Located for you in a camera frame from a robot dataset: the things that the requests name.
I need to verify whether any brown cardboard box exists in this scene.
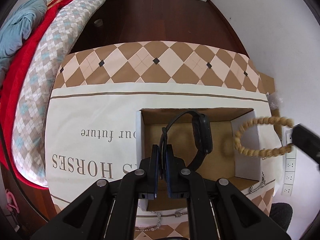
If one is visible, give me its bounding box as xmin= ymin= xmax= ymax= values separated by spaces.
xmin=258 ymin=71 xmax=284 ymax=140

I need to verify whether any bed with checkered sheet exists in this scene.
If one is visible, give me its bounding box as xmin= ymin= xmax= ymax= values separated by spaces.
xmin=11 ymin=0 xmax=131 ymax=188

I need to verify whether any red blanket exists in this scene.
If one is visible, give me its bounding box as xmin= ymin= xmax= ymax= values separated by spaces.
xmin=0 ymin=0 xmax=108 ymax=191

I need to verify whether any silver chain necklace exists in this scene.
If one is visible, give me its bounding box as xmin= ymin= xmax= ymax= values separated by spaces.
xmin=134 ymin=209 xmax=188 ymax=232

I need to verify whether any blue quilt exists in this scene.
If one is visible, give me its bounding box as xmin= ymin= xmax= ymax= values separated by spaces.
xmin=1 ymin=0 xmax=51 ymax=82

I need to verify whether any wooden bead bracelet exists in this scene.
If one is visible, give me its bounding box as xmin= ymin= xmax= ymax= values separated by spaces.
xmin=233 ymin=116 xmax=295 ymax=158

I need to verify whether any small cup on floor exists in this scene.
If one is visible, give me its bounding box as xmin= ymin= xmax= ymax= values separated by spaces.
xmin=94 ymin=19 xmax=104 ymax=28

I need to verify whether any silver chain bracelet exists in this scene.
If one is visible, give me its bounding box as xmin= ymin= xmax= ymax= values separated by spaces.
xmin=248 ymin=172 xmax=266 ymax=194

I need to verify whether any black smart watch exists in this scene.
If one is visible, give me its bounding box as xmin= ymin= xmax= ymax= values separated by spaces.
xmin=159 ymin=109 xmax=213 ymax=179

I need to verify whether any pink slipper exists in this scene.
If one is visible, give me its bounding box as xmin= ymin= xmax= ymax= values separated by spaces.
xmin=5 ymin=189 xmax=20 ymax=214

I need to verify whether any black fuzzy object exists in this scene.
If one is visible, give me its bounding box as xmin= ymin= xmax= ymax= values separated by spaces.
xmin=269 ymin=203 xmax=293 ymax=231

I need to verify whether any white cardboard box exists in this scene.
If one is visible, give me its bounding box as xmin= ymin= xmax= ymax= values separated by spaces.
xmin=135 ymin=107 xmax=263 ymax=212

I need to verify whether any checkered beige tablecloth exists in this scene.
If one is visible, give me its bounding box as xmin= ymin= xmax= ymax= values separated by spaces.
xmin=44 ymin=40 xmax=282 ymax=240

